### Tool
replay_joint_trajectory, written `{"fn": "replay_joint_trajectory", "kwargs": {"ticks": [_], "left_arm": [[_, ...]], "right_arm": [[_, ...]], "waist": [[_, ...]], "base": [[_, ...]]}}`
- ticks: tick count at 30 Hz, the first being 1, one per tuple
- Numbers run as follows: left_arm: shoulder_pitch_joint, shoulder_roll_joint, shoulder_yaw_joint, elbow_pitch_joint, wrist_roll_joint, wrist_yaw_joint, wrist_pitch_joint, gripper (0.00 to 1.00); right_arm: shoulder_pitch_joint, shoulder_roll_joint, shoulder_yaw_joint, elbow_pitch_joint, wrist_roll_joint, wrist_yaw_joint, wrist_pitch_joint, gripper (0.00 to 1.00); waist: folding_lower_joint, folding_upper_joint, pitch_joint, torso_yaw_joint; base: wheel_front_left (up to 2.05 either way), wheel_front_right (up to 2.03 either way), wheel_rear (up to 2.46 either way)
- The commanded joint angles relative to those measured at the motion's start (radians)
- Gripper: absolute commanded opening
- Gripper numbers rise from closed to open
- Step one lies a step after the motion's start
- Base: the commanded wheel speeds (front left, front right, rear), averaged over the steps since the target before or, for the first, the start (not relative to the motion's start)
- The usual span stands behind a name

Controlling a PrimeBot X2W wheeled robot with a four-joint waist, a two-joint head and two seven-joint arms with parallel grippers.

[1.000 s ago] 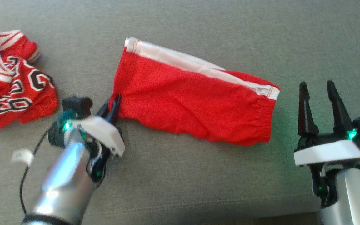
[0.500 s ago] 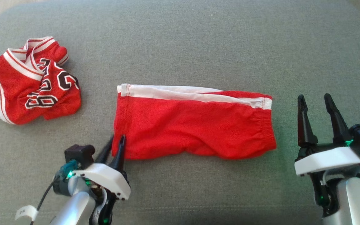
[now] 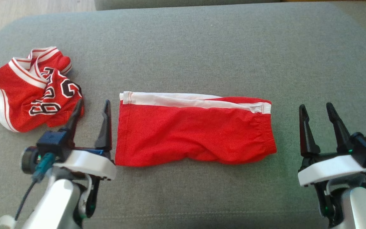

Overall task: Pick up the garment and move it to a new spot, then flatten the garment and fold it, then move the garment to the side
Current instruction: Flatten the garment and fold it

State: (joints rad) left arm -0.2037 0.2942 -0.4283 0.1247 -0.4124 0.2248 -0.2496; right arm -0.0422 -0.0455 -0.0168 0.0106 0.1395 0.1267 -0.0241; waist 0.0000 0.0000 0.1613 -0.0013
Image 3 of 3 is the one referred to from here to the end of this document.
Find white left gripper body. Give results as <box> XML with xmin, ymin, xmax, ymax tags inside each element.
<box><xmin>53</xmin><ymin>147</ymin><xmax>118</xmax><ymax>220</ymax></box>

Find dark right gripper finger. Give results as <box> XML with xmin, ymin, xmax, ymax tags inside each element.
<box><xmin>299</xmin><ymin>104</ymin><xmax>321</xmax><ymax>157</ymax></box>
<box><xmin>326</xmin><ymin>102</ymin><xmax>353</xmax><ymax>154</ymax></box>

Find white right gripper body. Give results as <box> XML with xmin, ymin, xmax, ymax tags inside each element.
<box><xmin>298</xmin><ymin>151</ymin><xmax>366</xmax><ymax>228</ymax></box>

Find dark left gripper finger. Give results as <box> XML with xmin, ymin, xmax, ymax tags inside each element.
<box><xmin>95</xmin><ymin>99</ymin><xmax>112</xmax><ymax>151</ymax></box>
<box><xmin>63</xmin><ymin>98</ymin><xmax>84</xmax><ymax>142</ymax></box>

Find red basketball jersey black print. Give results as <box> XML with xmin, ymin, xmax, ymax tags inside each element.
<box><xmin>0</xmin><ymin>46</ymin><xmax>85</xmax><ymax>133</ymax></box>

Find red shorts white side stripe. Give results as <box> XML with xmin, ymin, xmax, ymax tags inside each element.
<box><xmin>114</xmin><ymin>91</ymin><xmax>277</xmax><ymax>168</ymax></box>

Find grey fabric sofa cushion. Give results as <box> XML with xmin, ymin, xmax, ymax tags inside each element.
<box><xmin>0</xmin><ymin>3</ymin><xmax>366</xmax><ymax>229</ymax></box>

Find black cable teal connector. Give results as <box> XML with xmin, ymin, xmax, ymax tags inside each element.
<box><xmin>14</xmin><ymin>152</ymin><xmax>56</xmax><ymax>222</ymax></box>

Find white cable label tag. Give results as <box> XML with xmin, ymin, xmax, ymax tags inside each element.
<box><xmin>0</xmin><ymin>215</ymin><xmax>17</xmax><ymax>229</ymax></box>

